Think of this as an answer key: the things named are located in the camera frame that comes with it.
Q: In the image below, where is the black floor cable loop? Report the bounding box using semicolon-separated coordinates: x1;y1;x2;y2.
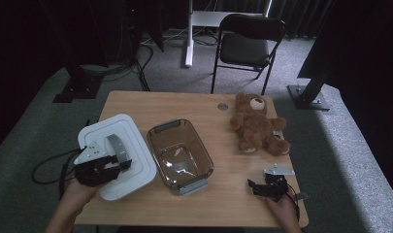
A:
31;147;85;185

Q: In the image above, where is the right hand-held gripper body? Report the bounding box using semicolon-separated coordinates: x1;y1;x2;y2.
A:
261;163;296;203

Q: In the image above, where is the brown teddy bear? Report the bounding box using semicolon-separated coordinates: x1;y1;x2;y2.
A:
229;92;292;157

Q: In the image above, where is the dark curtain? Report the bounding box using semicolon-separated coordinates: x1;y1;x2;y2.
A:
268;0;337;41

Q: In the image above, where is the right hand-held gripper cable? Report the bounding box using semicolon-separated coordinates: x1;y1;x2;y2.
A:
285;183;303;222

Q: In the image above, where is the clear plastic storage box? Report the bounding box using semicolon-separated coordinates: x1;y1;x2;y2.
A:
147;118;215;197

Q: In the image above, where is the white desk frame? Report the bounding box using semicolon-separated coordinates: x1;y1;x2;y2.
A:
183;0;274;68

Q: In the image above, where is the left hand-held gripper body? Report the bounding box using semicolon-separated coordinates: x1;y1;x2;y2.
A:
73;140;120;188

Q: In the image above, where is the person's right hand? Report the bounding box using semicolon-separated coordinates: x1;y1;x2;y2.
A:
264;193;299;225

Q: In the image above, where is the black folding chair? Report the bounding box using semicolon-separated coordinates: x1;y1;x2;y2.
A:
211;13;287;96

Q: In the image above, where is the hand-held gripper cable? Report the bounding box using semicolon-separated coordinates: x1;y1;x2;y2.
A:
57;151;79;199
285;183;303;222

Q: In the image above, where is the white lid with grey handle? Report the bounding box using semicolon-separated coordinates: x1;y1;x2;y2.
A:
77;113;158;202

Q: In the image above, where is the left hand-held gripper cable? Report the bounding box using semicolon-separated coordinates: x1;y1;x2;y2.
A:
57;151;79;199

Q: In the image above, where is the person's left hand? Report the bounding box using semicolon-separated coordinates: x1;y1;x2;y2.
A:
61;178;101;210

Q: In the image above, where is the bundle of floor cables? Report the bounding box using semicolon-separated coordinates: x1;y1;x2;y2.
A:
81;42;155;93

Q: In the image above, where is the black metal stand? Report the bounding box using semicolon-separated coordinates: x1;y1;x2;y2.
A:
286;64;335;112
38;0;105;105

